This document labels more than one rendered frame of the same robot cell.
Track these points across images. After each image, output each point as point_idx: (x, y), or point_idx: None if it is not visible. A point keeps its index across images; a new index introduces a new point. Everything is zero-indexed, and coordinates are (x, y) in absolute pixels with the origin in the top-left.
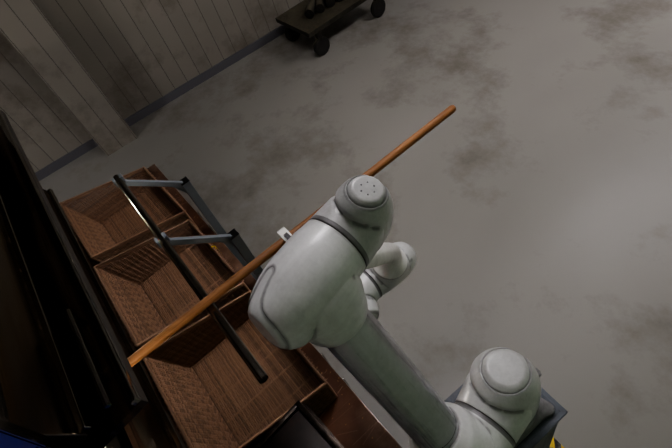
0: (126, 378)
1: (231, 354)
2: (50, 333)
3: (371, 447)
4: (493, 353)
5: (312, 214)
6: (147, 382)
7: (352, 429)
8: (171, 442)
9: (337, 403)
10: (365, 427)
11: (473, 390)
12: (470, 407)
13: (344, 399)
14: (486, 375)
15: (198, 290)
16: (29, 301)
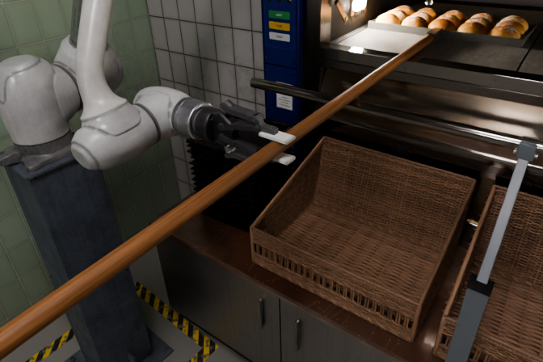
0: None
1: (408, 275)
2: None
3: (208, 234)
4: (20, 65)
5: (242, 165)
6: (417, 136)
7: (229, 242)
8: (351, 116)
9: (250, 256)
10: (216, 245)
11: (54, 69)
12: (61, 67)
13: (243, 260)
14: (35, 56)
15: (379, 105)
16: None
